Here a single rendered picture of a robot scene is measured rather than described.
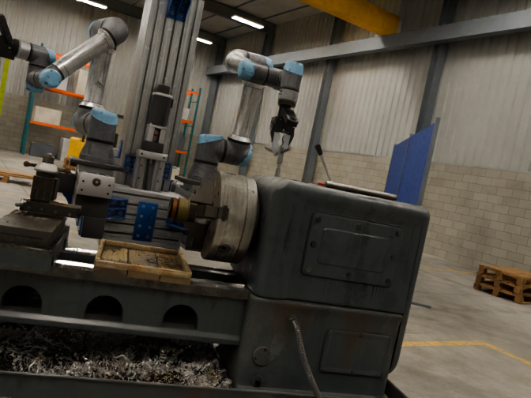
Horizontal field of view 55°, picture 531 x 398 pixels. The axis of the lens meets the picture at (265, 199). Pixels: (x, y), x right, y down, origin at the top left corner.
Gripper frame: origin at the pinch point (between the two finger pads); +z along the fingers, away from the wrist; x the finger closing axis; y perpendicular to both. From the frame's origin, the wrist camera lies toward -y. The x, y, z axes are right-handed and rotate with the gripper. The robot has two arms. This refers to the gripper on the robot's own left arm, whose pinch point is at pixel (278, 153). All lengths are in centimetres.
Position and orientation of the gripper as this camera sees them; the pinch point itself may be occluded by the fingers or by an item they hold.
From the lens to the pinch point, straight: 195.3
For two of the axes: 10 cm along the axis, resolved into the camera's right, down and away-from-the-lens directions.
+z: -2.0, 9.8, 0.5
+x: -9.5, -1.8, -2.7
